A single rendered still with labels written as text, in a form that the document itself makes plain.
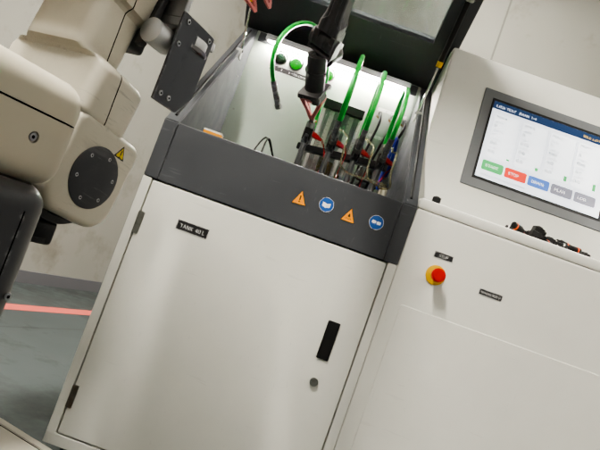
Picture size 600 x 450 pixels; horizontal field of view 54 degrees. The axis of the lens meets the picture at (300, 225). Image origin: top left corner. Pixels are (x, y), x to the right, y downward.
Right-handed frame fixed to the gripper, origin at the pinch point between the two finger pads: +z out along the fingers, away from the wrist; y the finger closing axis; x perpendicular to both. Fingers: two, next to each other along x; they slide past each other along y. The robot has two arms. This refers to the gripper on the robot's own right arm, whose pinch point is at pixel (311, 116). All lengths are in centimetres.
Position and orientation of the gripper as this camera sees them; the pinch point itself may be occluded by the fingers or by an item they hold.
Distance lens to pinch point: 178.0
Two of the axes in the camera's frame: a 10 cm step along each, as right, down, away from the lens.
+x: -9.1, -3.1, 2.7
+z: -0.8, 7.6, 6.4
